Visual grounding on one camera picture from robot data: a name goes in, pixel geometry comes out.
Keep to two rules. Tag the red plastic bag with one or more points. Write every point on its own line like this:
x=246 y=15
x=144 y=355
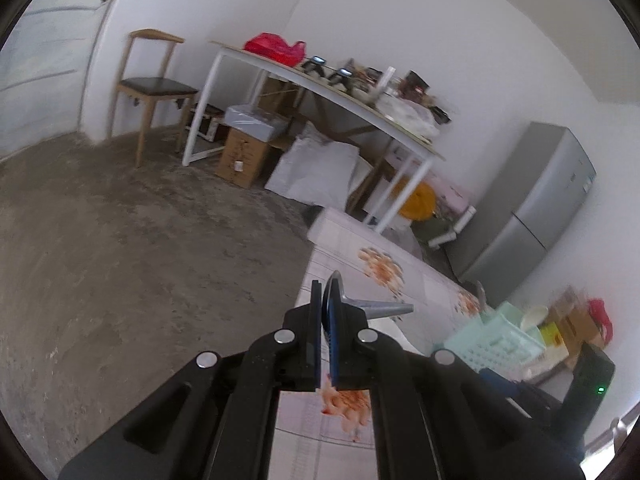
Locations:
x=275 y=48

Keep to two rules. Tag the clutter boxes on table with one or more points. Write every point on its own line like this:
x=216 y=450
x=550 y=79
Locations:
x=404 y=101

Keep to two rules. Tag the silver refrigerator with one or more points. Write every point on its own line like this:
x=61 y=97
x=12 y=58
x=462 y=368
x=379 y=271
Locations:
x=524 y=212

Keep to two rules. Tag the pink patterned box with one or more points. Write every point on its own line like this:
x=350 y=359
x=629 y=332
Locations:
x=453 y=207

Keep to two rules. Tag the large white sack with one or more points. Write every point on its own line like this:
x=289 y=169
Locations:
x=315 y=171

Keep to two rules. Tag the floral plaid tablecloth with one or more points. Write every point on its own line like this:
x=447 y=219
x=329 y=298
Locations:
x=328 y=433

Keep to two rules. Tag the white side table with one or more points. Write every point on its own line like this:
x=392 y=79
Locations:
x=421 y=151

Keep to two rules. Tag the white plastic ladle spoon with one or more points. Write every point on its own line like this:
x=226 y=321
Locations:
x=533 y=317

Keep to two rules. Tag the yellow plastic bag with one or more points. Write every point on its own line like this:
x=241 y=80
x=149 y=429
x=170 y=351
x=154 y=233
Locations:
x=420 y=205

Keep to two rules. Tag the brown cardboard box under table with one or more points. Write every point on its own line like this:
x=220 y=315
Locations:
x=242 y=159

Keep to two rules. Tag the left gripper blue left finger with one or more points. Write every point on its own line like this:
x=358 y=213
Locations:
x=213 y=419

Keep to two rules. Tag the wooden chair dark seat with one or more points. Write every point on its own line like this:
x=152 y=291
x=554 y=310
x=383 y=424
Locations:
x=151 y=90

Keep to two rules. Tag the cardboard box on stool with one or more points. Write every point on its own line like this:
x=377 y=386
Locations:
x=570 y=313

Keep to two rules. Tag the mint green utensil holder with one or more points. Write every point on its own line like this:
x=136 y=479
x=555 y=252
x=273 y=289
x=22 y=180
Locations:
x=496 y=341

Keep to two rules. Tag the long metal spoon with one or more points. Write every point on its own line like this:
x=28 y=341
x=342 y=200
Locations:
x=334 y=294

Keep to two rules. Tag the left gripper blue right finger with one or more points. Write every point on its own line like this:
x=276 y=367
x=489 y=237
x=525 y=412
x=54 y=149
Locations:
x=433 y=416

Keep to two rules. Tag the red bag on box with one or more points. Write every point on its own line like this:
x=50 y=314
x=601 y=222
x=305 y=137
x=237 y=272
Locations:
x=597 y=311

